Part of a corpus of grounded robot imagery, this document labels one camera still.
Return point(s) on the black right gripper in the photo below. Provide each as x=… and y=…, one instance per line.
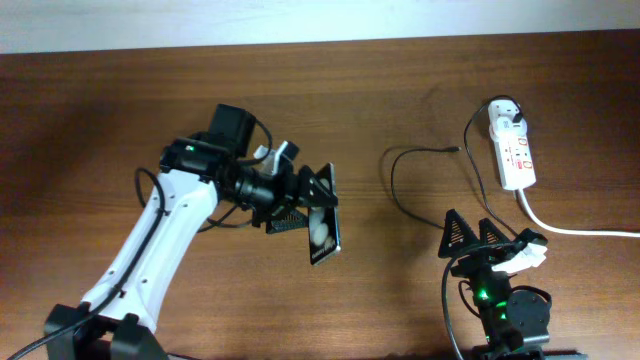
x=484, y=258

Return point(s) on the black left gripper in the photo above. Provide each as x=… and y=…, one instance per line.
x=290, y=194

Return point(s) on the black Galaxy flip phone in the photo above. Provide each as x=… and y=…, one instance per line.
x=323, y=222

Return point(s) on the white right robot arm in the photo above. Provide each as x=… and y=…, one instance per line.
x=514, y=318

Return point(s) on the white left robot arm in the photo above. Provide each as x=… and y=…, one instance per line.
x=118, y=317

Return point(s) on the white USB charger plug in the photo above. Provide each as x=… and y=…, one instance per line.
x=505, y=126

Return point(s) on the white power strip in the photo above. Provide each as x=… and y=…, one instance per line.
x=514, y=158

